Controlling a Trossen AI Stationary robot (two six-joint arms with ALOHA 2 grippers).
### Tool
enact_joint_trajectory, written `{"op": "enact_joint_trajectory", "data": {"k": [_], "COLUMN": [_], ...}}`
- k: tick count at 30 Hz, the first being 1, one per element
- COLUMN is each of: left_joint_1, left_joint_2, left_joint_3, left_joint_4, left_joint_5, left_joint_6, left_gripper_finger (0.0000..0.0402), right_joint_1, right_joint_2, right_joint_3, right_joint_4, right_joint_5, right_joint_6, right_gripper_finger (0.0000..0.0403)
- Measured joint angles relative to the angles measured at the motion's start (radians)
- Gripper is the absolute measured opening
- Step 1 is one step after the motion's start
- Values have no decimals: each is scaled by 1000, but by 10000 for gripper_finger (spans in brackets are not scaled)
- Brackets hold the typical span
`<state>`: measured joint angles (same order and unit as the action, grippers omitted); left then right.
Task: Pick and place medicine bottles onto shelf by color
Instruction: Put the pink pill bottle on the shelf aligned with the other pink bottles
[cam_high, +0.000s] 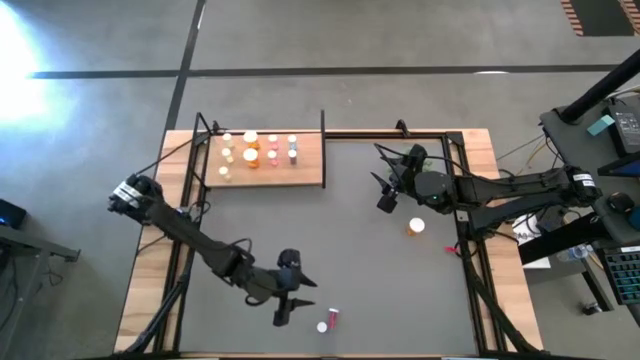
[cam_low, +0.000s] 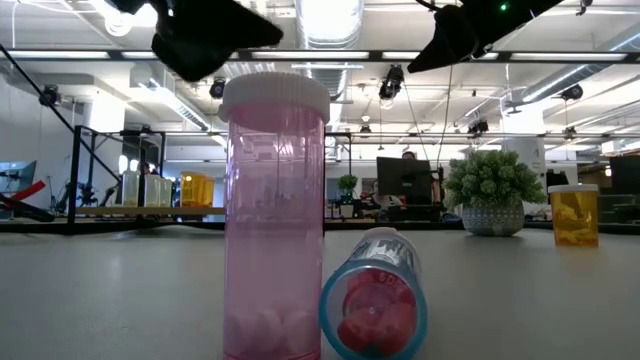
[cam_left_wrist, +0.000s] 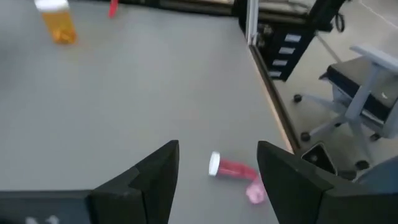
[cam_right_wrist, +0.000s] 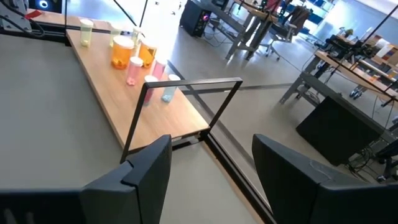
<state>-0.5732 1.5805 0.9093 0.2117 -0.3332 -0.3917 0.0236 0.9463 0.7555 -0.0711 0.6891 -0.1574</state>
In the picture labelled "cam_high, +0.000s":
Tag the wooden shelf with black frame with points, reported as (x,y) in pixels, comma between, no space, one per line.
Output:
(300,170)

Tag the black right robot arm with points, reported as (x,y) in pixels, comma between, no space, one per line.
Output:
(525,190)

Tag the teal box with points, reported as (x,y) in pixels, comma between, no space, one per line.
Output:
(600,125)

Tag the blue bottle with red pills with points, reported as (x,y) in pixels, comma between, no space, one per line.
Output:
(333,318)

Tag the white paper sheet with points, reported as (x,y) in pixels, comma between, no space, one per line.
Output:
(537,262)

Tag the black computer tower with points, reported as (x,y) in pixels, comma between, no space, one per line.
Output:
(10,212)

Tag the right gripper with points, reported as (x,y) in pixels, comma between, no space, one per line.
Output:
(427,189)

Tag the black pole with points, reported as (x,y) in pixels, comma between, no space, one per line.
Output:
(600,90)

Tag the grey table mat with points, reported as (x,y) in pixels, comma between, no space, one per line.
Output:
(350,270)

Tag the black desk support beam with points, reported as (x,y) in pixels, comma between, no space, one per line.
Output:
(565,240)

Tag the grey metal desk frame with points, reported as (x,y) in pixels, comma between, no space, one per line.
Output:
(40,247)

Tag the black backlit keyboard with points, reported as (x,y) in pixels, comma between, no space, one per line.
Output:
(625,275)

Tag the grey side desk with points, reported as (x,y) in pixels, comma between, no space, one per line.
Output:
(575,150)

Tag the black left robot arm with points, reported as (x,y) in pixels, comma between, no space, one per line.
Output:
(200,240)

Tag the clear water bottle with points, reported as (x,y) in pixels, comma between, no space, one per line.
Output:
(575,252)

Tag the black computer mouse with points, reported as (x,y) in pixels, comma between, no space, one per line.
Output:
(620,202)

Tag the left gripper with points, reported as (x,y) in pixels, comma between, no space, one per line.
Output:
(284,284)

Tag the black aluminium rig frame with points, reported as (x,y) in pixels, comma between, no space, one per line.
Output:
(350,135)

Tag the black power adapter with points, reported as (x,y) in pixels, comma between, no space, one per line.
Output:
(627,127)

